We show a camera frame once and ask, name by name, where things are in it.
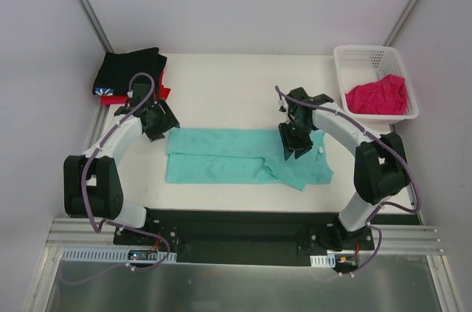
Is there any teal t shirt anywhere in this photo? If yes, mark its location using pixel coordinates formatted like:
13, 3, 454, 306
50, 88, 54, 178
165, 128, 333, 191

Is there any white plastic basket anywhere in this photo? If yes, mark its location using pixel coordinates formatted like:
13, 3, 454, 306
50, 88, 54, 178
333, 45, 419, 125

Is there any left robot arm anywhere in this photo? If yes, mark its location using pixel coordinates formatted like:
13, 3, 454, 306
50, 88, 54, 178
63, 81, 180, 245

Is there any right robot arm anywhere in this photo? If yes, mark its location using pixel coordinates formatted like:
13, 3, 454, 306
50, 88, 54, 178
278, 87, 413, 251

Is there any folded red t shirt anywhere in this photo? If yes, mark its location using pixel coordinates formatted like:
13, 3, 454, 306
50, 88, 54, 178
100, 72, 171, 105

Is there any folded black t shirt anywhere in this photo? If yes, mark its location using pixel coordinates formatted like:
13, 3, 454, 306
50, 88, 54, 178
91, 47, 167, 96

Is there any pink t shirt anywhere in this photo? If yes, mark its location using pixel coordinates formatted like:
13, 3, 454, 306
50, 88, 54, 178
345, 74, 408, 115

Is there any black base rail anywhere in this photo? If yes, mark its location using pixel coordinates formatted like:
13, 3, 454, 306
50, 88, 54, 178
110, 207, 421, 265

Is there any right white cable duct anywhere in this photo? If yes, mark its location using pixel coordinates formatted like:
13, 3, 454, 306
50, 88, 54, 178
310, 254, 336, 268

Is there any white cable duct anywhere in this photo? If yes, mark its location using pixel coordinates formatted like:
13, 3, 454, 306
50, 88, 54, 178
310, 254, 336, 268
62, 247, 177, 265

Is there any left white cable duct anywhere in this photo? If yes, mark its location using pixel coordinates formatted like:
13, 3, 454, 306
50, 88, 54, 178
62, 247, 177, 265

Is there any left aluminium frame post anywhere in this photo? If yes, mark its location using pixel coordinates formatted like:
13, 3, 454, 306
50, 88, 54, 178
77, 0, 114, 52

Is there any aluminium frame post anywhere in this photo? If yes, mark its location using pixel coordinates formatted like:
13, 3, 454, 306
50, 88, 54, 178
383, 0, 445, 47
77, 0, 114, 52

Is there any right aluminium frame post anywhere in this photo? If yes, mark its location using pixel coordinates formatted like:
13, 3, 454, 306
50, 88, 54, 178
383, 0, 445, 47

